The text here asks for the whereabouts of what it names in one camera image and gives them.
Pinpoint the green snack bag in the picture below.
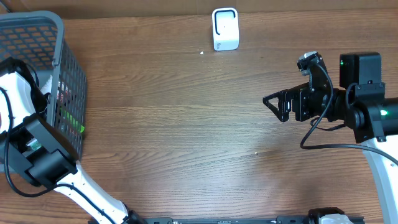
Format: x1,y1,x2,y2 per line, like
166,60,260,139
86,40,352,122
59,106,85,133

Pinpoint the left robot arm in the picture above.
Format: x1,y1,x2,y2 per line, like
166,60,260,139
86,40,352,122
1,57,145,223

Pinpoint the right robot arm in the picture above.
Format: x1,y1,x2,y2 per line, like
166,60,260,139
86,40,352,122
262,51,397,223

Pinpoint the white barcode scanner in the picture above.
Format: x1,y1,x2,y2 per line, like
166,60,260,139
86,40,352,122
211,7,239,51

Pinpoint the gray plastic shopping basket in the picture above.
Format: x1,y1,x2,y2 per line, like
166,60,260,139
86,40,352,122
1,11,87,154

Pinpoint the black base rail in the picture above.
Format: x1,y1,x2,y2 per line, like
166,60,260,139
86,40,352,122
88,207,366,224

